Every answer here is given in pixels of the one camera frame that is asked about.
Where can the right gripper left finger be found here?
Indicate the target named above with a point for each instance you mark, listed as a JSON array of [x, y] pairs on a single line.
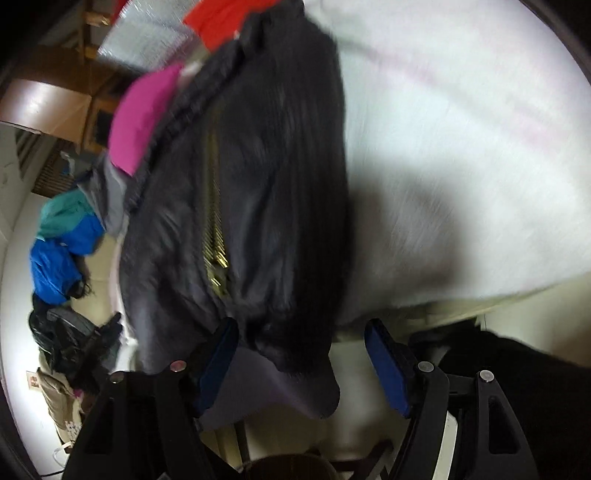
[[144, 426]]

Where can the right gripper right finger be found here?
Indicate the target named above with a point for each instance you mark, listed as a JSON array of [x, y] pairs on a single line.
[[489, 444]]

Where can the black quilted jacket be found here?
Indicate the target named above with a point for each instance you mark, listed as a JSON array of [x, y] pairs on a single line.
[[240, 209]]

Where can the beige garment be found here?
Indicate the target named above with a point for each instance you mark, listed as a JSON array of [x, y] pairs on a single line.
[[67, 407]]

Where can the black shiny jacket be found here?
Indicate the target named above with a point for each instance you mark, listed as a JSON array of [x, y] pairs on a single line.
[[75, 347]]

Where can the blue jacket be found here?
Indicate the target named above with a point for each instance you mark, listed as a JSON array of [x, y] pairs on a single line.
[[55, 261]]

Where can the teal shirt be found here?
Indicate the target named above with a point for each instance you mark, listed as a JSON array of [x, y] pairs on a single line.
[[62, 214]]

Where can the grey garment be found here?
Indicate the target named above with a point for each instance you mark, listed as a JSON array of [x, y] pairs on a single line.
[[104, 187]]

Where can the white bed blanket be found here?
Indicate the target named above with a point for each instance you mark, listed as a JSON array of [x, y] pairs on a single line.
[[466, 123]]

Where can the pink pillow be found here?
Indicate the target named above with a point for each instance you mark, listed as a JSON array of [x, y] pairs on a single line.
[[141, 108]]

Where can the wooden pillar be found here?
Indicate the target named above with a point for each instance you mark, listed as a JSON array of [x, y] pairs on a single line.
[[54, 92]]

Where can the silver foil insulation panel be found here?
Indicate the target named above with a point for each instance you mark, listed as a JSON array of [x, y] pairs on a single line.
[[149, 35]]

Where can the red pillow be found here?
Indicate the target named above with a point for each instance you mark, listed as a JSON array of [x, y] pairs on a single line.
[[218, 21]]

